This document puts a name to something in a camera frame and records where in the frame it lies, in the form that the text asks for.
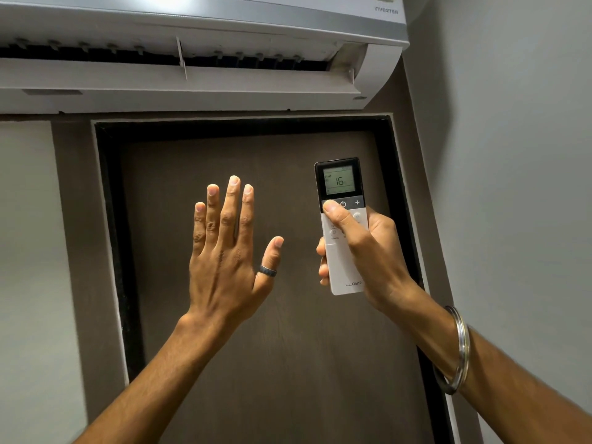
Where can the silver metal bangle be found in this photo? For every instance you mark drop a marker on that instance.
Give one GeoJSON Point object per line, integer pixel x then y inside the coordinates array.
{"type": "Point", "coordinates": [455, 351]}

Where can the person's left thumb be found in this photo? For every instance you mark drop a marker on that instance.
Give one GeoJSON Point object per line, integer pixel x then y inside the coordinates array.
{"type": "Point", "coordinates": [271, 261]}

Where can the person's left hand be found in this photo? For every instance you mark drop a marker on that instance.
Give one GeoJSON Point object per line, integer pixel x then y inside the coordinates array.
{"type": "Point", "coordinates": [222, 272]}

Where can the person's right thumb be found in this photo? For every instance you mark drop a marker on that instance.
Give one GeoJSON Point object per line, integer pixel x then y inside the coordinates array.
{"type": "Point", "coordinates": [344, 224]}

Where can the white wall air conditioner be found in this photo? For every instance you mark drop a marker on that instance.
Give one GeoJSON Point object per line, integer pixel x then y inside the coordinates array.
{"type": "Point", "coordinates": [194, 46]}

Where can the black door frame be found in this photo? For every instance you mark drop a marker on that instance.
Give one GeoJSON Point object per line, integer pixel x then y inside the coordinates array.
{"type": "Point", "coordinates": [115, 226]}

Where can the white air conditioner remote control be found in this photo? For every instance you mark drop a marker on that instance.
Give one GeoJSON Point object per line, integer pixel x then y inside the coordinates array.
{"type": "Point", "coordinates": [342, 226]}

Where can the person's right forearm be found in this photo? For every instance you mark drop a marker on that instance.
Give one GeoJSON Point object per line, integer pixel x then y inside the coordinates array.
{"type": "Point", "coordinates": [485, 365]}

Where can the person's left middle finger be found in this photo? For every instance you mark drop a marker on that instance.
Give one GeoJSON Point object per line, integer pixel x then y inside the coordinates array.
{"type": "Point", "coordinates": [229, 210]}

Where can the person's left forearm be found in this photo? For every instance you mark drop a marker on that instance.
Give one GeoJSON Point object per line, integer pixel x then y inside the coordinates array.
{"type": "Point", "coordinates": [152, 383]}

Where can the person's left little finger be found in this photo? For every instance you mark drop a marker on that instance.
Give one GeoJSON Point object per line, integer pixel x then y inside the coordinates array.
{"type": "Point", "coordinates": [199, 226]}

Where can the person's right hand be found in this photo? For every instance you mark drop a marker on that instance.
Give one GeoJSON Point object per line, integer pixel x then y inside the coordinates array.
{"type": "Point", "coordinates": [370, 258]}

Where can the brown wooden door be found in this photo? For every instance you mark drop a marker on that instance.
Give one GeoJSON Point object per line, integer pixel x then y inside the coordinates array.
{"type": "Point", "coordinates": [277, 319]}

